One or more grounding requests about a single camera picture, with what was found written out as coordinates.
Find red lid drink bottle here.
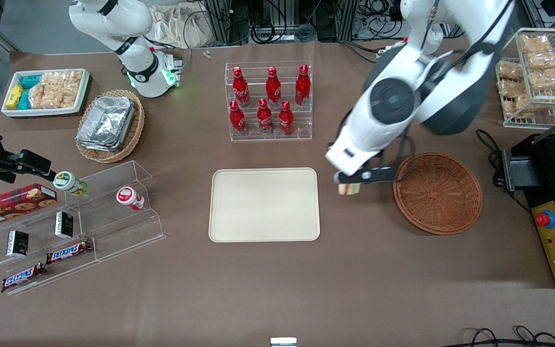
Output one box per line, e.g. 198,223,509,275
116,187,145,211

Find oval tan wicker basket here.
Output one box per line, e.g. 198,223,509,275
75,89,145,163

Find clear bag of rice crackers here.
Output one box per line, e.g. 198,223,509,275
41,71,83,92
59,87,79,108
29,84,61,109

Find white rectangular snack bin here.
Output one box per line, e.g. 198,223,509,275
1,68,91,118

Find white wire basket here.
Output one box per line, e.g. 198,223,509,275
494,28,555,129

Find stacked aluminium foil trays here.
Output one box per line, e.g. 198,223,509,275
76,95,136,153

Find clear acrylic stepped shelf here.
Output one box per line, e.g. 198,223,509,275
0,160,166,295

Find black looped cables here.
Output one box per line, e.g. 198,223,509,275
451,326,555,347

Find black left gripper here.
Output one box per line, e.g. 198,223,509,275
334,159,395,185

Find black appliance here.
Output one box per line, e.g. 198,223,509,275
502,133,555,289

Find bagged fried snack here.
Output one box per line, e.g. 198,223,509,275
526,51,555,70
503,94,532,119
497,60,524,80
521,35,551,53
498,79,529,99
528,67,555,92

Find red tartan cookie box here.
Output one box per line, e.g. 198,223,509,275
0,184,58,229

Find red cola bottle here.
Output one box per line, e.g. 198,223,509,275
232,67,251,108
265,67,281,108
295,64,311,107
257,98,274,135
278,100,294,136
229,100,247,135

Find small black box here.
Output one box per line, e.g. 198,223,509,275
7,230,29,257
55,212,74,240

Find yellow snack packet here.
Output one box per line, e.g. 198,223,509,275
7,84,24,110

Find clear acrylic bottle rack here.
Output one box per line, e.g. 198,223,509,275
225,61,313,142

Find crumpled white cloth bag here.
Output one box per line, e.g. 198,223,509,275
148,4,215,49

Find Snickers chocolate bar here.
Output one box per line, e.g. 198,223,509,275
1,263,47,293
46,240,92,265

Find brown table cover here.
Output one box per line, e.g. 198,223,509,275
0,36,555,347

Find aluminium frame profile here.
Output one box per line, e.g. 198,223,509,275
335,0,361,41
204,0,232,46

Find green lid drink bottle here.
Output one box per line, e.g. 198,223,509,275
53,172,88,197

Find round brown wicker basket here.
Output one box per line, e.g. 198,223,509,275
393,152,483,236

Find black coiled cable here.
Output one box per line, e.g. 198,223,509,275
250,19,278,44

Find black power cable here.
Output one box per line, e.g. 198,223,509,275
475,129,514,188

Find beige plastic tray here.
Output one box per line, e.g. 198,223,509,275
209,167,321,242

